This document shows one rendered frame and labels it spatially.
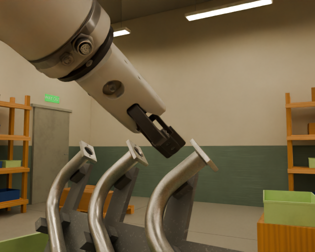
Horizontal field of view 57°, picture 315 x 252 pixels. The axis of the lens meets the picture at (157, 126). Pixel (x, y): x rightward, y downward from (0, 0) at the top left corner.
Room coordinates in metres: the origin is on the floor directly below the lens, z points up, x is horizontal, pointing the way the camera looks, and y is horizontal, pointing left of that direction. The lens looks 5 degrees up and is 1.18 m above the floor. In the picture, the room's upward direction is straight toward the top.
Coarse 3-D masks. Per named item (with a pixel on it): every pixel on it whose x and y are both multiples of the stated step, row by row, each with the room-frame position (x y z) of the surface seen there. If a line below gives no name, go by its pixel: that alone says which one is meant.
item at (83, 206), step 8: (64, 192) 5.32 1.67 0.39; (88, 192) 4.98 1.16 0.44; (112, 192) 5.00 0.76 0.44; (64, 200) 5.31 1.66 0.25; (80, 200) 5.07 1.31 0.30; (88, 200) 4.98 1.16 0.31; (80, 208) 5.07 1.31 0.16; (104, 208) 4.83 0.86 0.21; (128, 208) 5.33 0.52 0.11; (104, 216) 4.79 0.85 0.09
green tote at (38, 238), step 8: (40, 232) 0.78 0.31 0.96; (8, 240) 0.72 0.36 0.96; (16, 240) 0.73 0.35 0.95; (24, 240) 0.75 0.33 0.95; (32, 240) 0.76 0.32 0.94; (40, 240) 0.78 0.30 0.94; (0, 248) 0.71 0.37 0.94; (8, 248) 0.72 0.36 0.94; (16, 248) 0.73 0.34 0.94; (24, 248) 0.75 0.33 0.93; (32, 248) 0.77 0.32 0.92; (40, 248) 0.78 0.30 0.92
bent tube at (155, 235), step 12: (192, 144) 0.49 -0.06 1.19; (192, 156) 0.48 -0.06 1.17; (204, 156) 0.46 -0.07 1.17; (180, 168) 0.48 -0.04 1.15; (192, 168) 0.48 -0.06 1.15; (216, 168) 0.48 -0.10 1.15; (168, 180) 0.49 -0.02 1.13; (180, 180) 0.48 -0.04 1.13; (156, 192) 0.49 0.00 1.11; (168, 192) 0.49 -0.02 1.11; (156, 204) 0.48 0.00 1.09; (156, 216) 0.47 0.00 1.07; (144, 228) 0.48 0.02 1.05; (156, 228) 0.46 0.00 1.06; (156, 240) 0.45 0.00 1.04
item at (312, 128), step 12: (288, 96) 5.23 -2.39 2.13; (312, 96) 5.15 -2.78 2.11; (288, 108) 5.24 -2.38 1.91; (288, 120) 5.24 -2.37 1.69; (288, 132) 5.24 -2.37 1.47; (312, 132) 5.13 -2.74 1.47; (288, 144) 5.25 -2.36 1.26; (288, 156) 5.25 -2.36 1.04; (288, 168) 5.25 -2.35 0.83; (300, 168) 5.17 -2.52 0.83; (312, 168) 5.09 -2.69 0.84; (288, 180) 5.25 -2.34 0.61; (312, 192) 5.50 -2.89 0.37
